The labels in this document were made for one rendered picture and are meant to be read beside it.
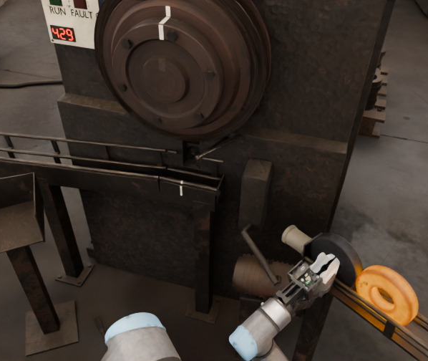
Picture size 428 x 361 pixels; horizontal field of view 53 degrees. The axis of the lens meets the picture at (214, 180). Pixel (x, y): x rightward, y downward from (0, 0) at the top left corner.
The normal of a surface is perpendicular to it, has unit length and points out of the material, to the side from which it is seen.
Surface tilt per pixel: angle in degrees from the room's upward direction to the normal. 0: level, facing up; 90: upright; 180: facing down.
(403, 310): 90
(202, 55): 90
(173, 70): 90
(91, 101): 0
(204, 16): 39
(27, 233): 5
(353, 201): 0
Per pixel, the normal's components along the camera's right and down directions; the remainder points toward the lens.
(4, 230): -0.07, -0.74
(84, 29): -0.29, 0.62
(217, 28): 0.47, -0.09
